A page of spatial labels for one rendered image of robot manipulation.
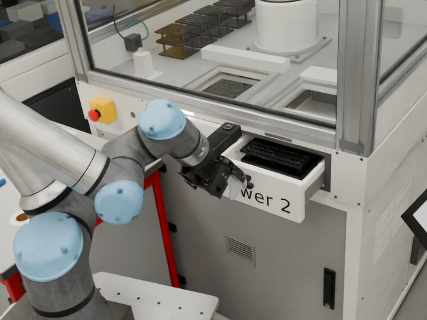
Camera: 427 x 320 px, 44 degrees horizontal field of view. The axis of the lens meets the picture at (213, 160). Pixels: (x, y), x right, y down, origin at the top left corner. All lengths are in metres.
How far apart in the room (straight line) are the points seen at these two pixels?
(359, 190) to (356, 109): 0.21
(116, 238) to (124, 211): 0.78
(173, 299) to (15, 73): 1.20
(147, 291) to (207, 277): 0.73
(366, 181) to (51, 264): 0.73
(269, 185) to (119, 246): 0.61
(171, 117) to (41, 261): 0.32
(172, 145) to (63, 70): 1.31
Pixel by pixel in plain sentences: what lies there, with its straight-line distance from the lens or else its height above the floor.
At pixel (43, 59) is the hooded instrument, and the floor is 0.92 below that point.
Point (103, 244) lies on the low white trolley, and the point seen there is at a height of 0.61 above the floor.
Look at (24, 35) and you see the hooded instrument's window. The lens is 2.13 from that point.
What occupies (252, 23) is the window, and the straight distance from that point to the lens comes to 1.28.
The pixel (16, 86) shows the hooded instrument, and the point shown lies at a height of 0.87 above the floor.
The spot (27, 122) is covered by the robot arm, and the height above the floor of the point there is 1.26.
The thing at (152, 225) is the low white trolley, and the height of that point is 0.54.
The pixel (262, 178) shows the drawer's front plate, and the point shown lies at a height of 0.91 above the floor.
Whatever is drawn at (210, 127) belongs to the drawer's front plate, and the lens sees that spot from 1.44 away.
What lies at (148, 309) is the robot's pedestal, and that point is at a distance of 1.18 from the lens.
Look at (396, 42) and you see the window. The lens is 1.30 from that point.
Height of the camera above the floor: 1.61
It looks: 32 degrees down
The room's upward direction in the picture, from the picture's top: 7 degrees counter-clockwise
